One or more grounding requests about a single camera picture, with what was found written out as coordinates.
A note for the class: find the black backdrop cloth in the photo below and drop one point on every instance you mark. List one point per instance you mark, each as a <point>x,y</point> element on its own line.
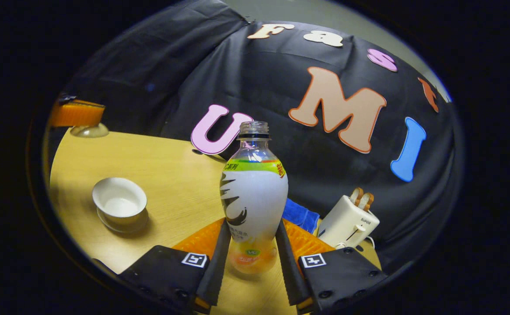
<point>325,183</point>

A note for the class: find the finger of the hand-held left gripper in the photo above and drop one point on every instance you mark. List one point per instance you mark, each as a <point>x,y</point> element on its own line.
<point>78,114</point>

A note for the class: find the folded blue towel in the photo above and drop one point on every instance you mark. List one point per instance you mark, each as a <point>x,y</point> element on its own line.
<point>301,216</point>

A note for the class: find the cream teacup lid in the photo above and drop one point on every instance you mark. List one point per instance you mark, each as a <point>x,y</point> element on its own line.
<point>89,131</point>

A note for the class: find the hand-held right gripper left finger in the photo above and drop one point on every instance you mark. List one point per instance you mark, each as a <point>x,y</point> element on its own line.
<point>218,271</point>

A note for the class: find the white toaster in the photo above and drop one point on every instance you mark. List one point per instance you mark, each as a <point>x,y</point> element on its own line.
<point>347,223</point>

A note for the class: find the toast bread slice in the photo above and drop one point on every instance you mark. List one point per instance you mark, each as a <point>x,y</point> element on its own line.
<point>367,202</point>
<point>357,197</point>

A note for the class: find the cream ceramic teacup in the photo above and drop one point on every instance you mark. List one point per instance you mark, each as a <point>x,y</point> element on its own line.
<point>119,203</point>

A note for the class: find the clear plastic water bottle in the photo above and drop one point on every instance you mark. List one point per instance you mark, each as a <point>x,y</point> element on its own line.
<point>253,205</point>

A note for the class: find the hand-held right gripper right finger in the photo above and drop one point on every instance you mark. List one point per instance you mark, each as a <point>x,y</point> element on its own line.
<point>288,271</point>

